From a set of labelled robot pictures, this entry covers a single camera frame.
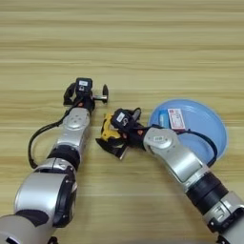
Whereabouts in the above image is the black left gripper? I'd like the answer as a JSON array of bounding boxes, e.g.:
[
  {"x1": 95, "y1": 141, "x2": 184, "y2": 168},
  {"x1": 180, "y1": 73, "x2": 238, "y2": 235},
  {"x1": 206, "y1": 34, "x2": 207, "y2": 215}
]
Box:
[{"x1": 63, "y1": 82, "x2": 110, "y2": 113}]

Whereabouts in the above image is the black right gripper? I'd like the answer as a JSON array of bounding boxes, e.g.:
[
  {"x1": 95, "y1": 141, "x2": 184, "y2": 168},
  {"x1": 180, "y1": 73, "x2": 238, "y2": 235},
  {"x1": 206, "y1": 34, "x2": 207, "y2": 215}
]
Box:
[{"x1": 94, "y1": 107, "x2": 151, "y2": 160}]

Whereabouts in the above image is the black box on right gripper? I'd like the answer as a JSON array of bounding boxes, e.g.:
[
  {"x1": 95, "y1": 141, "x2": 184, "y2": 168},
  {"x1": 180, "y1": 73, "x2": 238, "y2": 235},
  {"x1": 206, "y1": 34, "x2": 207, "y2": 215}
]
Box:
[{"x1": 111, "y1": 108, "x2": 134, "y2": 130}]

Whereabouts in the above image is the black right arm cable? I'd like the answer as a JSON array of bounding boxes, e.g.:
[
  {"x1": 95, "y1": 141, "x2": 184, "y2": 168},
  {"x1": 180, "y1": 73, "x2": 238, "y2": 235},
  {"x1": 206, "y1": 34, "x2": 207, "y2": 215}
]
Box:
[{"x1": 149, "y1": 123, "x2": 219, "y2": 167}]

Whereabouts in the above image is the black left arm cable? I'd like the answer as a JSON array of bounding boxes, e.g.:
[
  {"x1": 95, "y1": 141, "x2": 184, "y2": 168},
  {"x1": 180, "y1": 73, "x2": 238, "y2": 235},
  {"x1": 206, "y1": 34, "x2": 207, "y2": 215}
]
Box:
[{"x1": 27, "y1": 109, "x2": 73, "y2": 170}]

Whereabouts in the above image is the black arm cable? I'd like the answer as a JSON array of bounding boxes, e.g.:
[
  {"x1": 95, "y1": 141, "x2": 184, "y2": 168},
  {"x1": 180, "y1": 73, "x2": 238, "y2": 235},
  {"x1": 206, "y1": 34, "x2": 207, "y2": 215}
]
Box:
[
  {"x1": 27, "y1": 109, "x2": 73, "y2": 170},
  {"x1": 149, "y1": 123, "x2": 219, "y2": 167}
]

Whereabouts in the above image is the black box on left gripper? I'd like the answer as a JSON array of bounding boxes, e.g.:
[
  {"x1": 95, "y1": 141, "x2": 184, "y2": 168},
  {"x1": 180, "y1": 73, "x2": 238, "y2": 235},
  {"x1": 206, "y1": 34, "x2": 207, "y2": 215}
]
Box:
[{"x1": 75, "y1": 77, "x2": 93, "y2": 95}]

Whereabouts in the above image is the red and white small box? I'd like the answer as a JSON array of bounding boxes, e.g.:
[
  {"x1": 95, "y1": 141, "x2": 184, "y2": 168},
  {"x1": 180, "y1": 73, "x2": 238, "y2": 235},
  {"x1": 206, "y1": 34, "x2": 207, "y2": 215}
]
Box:
[{"x1": 167, "y1": 108, "x2": 187, "y2": 132}]

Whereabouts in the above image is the blue glue stick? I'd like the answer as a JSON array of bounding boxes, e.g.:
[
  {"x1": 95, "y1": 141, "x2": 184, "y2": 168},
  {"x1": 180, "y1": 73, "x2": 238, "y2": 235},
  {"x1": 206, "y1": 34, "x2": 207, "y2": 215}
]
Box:
[{"x1": 158, "y1": 109, "x2": 170, "y2": 127}]

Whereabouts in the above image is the yellow tape measure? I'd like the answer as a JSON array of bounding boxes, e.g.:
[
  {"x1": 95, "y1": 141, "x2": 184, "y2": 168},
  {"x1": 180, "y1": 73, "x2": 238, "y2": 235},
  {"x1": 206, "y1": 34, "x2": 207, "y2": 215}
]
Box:
[{"x1": 100, "y1": 112, "x2": 124, "y2": 143}]

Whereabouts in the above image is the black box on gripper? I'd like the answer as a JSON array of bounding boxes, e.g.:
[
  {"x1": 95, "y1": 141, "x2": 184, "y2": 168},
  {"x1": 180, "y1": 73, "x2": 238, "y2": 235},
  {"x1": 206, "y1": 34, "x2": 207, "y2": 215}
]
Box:
[
  {"x1": 111, "y1": 108, "x2": 134, "y2": 130},
  {"x1": 75, "y1": 77, "x2": 93, "y2": 95}
]

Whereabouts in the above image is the blue round plate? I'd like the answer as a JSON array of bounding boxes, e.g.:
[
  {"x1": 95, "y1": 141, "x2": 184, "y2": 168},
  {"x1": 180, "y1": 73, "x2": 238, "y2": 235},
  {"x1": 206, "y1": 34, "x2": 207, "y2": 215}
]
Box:
[{"x1": 147, "y1": 98, "x2": 230, "y2": 168}]

